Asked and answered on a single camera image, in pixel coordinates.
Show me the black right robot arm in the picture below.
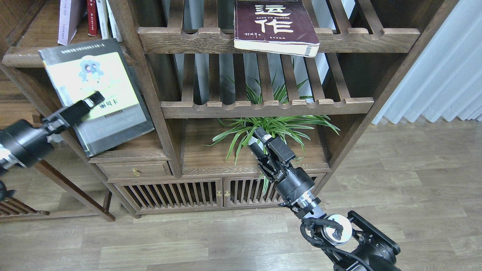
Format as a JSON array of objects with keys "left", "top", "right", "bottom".
[{"left": 249, "top": 128, "right": 401, "bottom": 271}]

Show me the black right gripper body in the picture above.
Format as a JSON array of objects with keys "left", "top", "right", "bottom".
[{"left": 257, "top": 137, "right": 317, "bottom": 208}]

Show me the dark wooden bookshelf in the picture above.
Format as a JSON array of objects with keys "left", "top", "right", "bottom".
[{"left": 0, "top": 0, "right": 461, "bottom": 219}]

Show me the wooden side furniture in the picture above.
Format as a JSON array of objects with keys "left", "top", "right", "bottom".
[{"left": 0, "top": 72, "right": 115, "bottom": 222}]

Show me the dark red book chinese title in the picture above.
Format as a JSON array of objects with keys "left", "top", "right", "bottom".
[{"left": 234, "top": 0, "right": 320, "bottom": 57}]

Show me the green spider plant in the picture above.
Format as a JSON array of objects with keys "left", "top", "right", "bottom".
[{"left": 202, "top": 83, "right": 341, "bottom": 164}]

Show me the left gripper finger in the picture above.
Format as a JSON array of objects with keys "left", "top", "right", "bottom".
[{"left": 83, "top": 91, "right": 105, "bottom": 110}]

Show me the white upright book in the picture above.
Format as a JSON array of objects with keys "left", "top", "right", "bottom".
[
  {"left": 106, "top": 0, "right": 123, "bottom": 43},
  {"left": 95, "top": 0, "right": 110, "bottom": 40}
]

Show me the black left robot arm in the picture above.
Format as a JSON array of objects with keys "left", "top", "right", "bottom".
[{"left": 0, "top": 91, "right": 105, "bottom": 175}]

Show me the white lavender paperback book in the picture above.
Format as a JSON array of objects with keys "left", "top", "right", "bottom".
[{"left": 57, "top": 0, "right": 87, "bottom": 45}]

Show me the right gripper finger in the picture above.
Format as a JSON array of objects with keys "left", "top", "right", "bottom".
[
  {"left": 249, "top": 141, "right": 266, "bottom": 158},
  {"left": 254, "top": 127, "right": 273, "bottom": 143}
]

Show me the white curtain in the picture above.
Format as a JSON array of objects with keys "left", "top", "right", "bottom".
[{"left": 372, "top": 0, "right": 482, "bottom": 125}]

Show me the black book yellow-green cover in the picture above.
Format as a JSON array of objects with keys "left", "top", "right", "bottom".
[{"left": 38, "top": 38, "right": 155, "bottom": 157}]

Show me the brass drawer knob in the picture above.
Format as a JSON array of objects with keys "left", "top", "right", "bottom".
[{"left": 132, "top": 168, "right": 141, "bottom": 177}]

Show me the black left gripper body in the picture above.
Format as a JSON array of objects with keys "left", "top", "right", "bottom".
[{"left": 0, "top": 100, "right": 91, "bottom": 169}]

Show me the white plant pot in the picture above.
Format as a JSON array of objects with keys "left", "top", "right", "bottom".
[{"left": 248, "top": 137, "right": 264, "bottom": 154}]

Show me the red upright book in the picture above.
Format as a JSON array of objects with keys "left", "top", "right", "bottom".
[{"left": 87, "top": 0, "right": 98, "bottom": 37}]

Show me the white upright book right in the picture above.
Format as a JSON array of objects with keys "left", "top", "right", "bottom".
[{"left": 106, "top": 0, "right": 123, "bottom": 43}]

